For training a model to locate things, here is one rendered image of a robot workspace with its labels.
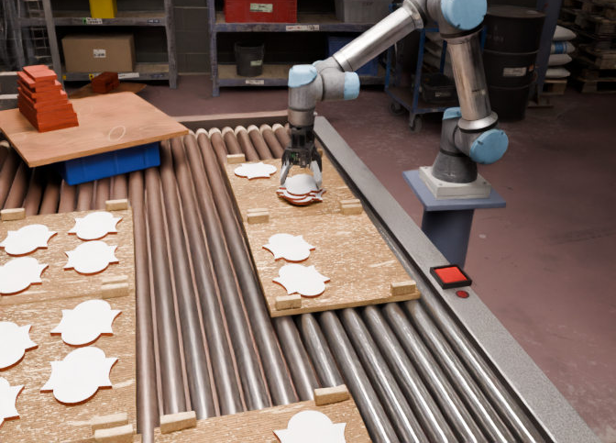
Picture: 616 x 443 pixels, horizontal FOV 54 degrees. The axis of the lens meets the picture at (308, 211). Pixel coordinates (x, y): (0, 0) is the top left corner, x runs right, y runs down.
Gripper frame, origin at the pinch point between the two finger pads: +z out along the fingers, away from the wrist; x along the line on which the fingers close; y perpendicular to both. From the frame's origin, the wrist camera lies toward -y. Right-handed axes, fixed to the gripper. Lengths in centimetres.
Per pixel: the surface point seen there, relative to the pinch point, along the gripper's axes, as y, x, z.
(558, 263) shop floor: -136, 118, 98
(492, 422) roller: 78, 49, 5
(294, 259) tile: 36.6, 5.3, 2.6
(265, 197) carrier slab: 3.8, -10.0, 3.6
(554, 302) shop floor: -99, 109, 97
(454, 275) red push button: 33, 44, 4
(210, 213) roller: 14.0, -23.7, 5.2
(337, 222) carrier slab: 14.0, 13.0, 3.6
